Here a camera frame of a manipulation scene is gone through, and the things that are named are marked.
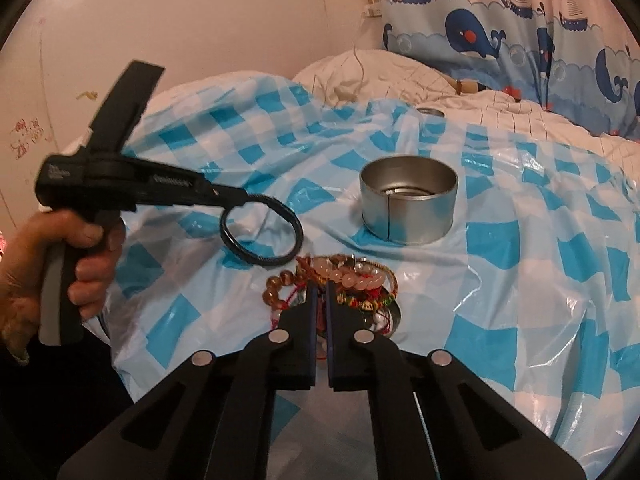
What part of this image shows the pink bead bracelet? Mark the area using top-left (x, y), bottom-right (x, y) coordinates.
top-left (307, 253), bottom-right (388, 294)

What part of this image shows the black braided bangle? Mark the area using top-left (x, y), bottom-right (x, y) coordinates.
top-left (219, 195), bottom-right (304, 269)

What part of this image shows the person's left hand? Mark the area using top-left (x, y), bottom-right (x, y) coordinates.
top-left (0, 208), bottom-right (127, 361)

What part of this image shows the round silver metal tin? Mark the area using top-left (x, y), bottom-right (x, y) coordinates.
top-left (359, 155), bottom-right (459, 245)

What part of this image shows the blue white checkered plastic sheet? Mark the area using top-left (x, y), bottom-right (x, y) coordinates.
top-left (104, 73), bottom-right (639, 479)

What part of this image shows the small silver tin lid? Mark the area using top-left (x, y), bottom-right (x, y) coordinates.
top-left (416, 106), bottom-right (446, 118)

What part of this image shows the white grid pattern pillow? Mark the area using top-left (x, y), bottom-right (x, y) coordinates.
top-left (294, 50), bottom-right (639, 180)

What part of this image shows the blue whale pattern curtain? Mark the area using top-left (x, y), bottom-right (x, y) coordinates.
top-left (381, 0), bottom-right (639, 140)

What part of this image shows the amber bead bracelet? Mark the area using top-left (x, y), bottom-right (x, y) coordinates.
top-left (263, 268), bottom-right (302, 316)

